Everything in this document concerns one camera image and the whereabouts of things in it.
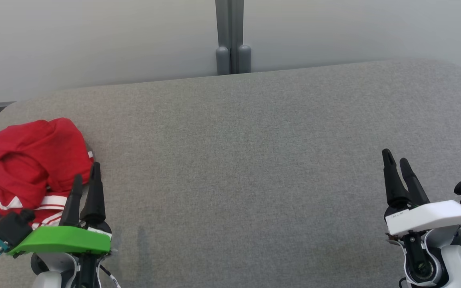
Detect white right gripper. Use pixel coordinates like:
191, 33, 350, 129
382, 149, 461, 237

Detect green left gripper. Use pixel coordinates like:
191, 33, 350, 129
8, 162, 112, 257

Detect grey fabric sofa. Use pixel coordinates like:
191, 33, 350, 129
0, 58, 461, 288

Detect black white left arm cable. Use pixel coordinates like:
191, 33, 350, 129
98, 264, 121, 288

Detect grey partition post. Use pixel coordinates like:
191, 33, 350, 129
214, 0, 252, 76

